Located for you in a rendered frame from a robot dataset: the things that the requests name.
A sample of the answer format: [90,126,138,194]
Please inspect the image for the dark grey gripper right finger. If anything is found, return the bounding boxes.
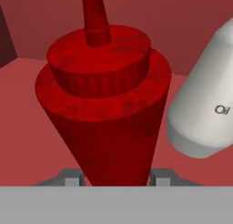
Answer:
[147,168,200,188]

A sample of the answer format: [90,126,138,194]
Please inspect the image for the red ketchup bottle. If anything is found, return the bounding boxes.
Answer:
[34,0,173,188]

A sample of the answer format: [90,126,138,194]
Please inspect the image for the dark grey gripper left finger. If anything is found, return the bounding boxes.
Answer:
[34,168,91,188]

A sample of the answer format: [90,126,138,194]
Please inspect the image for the white oil bottle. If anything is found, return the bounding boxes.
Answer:
[167,17,233,159]

